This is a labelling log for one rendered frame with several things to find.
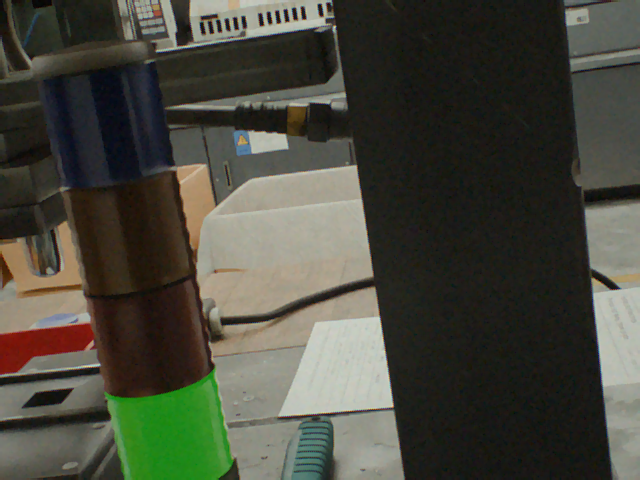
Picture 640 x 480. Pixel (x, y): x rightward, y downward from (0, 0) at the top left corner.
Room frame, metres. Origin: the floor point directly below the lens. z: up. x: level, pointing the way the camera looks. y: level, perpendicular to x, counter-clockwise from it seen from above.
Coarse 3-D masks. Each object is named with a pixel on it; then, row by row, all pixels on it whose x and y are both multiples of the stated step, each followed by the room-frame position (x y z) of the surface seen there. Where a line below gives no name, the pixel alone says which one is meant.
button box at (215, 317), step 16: (592, 272) 1.04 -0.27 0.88; (336, 288) 1.03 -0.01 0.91; (352, 288) 1.04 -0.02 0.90; (208, 304) 0.97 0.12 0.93; (288, 304) 0.99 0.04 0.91; (304, 304) 1.01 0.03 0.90; (208, 320) 0.95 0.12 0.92; (224, 320) 0.96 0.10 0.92; (240, 320) 0.95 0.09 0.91; (256, 320) 0.96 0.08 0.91
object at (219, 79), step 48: (0, 48) 0.60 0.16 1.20; (192, 48) 0.62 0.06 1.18; (240, 48) 0.55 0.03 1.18; (288, 48) 0.54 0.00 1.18; (0, 96) 0.56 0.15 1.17; (192, 96) 0.55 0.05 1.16; (240, 96) 0.55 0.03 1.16; (0, 144) 0.55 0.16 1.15; (48, 144) 0.61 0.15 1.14; (0, 192) 0.53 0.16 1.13; (48, 192) 0.54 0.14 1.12; (0, 240) 0.62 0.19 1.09; (48, 240) 0.55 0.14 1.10
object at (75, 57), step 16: (64, 48) 0.34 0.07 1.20; (80, 48) 0.33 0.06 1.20; (96, 48) 0.32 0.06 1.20; (112, 48) 0.32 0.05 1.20; (128, 48) 0.33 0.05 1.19; (144, 48) 0.33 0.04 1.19; (48, 64) 0.32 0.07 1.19; (64, 64) 0.32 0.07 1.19; (80, 64) 0.32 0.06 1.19; (96, 64) 0.32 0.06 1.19; (112, 64) 0.32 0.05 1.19
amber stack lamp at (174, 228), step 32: (64, 192) 0.33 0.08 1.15; (96, 192) 0.32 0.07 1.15; (128, 192) 0.32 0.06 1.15; (160, 192) 0.33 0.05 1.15; (96, 224) 0.32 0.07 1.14; (128, 224) 0.32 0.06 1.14; (160, 224) 0.32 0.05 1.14; (96, 256) 0.32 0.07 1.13; (128, 256) 0.32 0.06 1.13; (160, 256) 0.32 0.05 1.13; (192, 256) 0.34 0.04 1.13; (96, 288) 0.32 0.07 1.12; (128, 288) 0.32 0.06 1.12
